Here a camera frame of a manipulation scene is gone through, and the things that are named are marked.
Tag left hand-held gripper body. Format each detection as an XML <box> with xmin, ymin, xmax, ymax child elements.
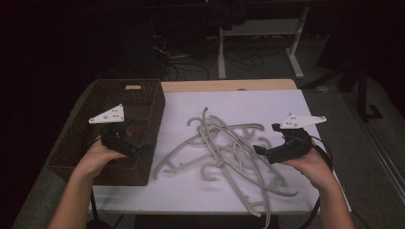
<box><xmin>88</xmin><ymin>103</ymin><xmax>139</xmax><ymax>157</ymax></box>

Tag person's left hand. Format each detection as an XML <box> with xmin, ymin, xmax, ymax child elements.
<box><xmin>75</xmin><ymin>139</ymin><xmax>128</xmax><ymax>183</ymax></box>

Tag dark cloth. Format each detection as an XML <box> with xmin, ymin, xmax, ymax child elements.
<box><xmin>207</xmin><ymin>0</ymin><xmax>250</xmax><ymax>31</ymax></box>

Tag black metal stand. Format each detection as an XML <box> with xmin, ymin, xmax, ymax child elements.
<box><xmin>355</xmin><ymin>61</ymin><xmax>385</xmax><ymax>122</ymax></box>

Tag person's right hand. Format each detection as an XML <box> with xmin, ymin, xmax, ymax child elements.
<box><xmin>281</xmin><ymin>141</ymin><xmax>335</xmax><ymax>192</ymax></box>

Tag brown woven basket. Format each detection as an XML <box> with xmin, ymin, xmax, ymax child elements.
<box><xmin>47</xmin><ymin>78</ymin><xmax>166</xmax><ymax>187</ymax></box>

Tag pile of grey hangers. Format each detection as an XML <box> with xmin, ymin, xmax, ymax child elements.
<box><xmin>153</xmin><ymin>106</ymin><xmax>299</xmax><ymax>229</ymax></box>

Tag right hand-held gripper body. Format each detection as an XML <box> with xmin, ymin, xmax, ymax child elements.
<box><xmin>268</xmin><ymin>113</ymin><xmax>328</xmax><ymax>165</ymax></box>

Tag white desk frame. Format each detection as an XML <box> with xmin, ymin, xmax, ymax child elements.
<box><xmin>218</xmin><ymin>6</ymin><xmax>310</xmax><ymax>80</ymax></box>

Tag bundle of black cables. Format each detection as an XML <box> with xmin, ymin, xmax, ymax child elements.
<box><xmin>152</xmin><ymin>31</ymin><xmax>271</xmax><ymax>81</ymax></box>

